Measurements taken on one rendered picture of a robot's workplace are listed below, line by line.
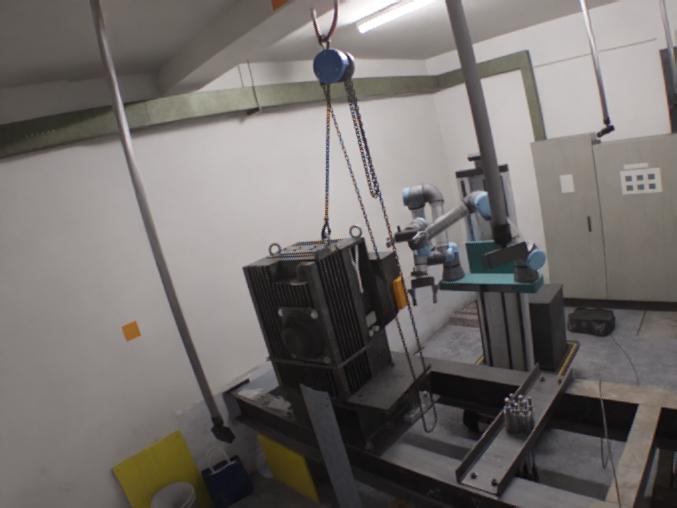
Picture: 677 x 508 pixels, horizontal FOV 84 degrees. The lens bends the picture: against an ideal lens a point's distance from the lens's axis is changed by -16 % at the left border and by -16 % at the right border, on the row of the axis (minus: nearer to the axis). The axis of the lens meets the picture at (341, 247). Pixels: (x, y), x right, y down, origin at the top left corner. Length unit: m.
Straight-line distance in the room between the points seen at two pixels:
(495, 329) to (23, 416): 2.95
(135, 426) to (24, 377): 0.73
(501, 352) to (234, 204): 2.13
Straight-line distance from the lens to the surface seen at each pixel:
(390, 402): 2.14
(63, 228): 2.70
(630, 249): 4.53
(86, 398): 2.83
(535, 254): 2.46
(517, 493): 1.93
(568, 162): 4.46
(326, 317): 2.05
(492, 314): 3.09
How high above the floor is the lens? 2.05
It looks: 12 degrees down
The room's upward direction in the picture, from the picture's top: 14 degrees counter-clockwise
